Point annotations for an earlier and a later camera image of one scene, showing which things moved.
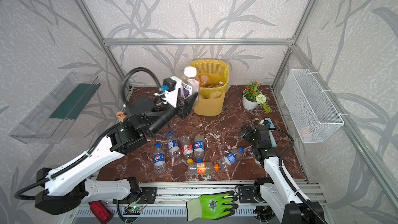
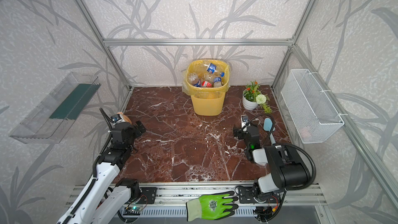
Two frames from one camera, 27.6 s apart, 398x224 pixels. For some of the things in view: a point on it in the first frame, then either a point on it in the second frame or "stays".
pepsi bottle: x=173 y=145 → x=211 y=68
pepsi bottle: x=199 y=149 → x=217 y=82
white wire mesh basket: x=314 y=116 stays
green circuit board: x=132 y=210 stays
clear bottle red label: x=187 y=148 → x=207 y=84
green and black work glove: x=212 y=206 stays
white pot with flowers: x=252 y=97 stays
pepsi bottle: x=159 y=159 → x=198 y=84
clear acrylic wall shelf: x=50 y=119 stays
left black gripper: x=181 y=110 → x=133 y=129
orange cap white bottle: x=204 y=80 → x=193 y=78
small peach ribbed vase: x=121 y=116 stays
